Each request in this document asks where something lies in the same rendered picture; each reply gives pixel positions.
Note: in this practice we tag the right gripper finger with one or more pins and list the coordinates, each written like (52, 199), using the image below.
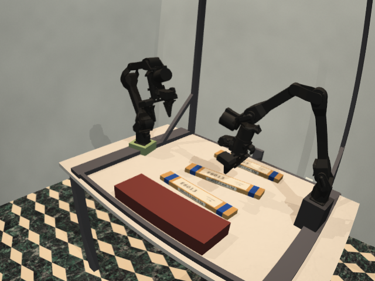
(168, 107)
(150, 111)

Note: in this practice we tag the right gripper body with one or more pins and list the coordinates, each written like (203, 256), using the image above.
(149, 102)

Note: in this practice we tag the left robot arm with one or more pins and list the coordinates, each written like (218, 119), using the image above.
(318, 98)

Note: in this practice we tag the tan welding electrode pack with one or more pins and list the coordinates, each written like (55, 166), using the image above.
(225, 181)

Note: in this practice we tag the tan cardboard pack with blue bands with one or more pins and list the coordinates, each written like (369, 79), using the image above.
(258, 170)

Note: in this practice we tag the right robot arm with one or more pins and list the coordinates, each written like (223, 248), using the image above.
(155, 75)

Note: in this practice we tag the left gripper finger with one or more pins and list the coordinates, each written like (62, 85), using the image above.
(226, 170)
(239, 160)

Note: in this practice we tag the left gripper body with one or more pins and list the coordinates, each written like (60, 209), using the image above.
(240, 148)

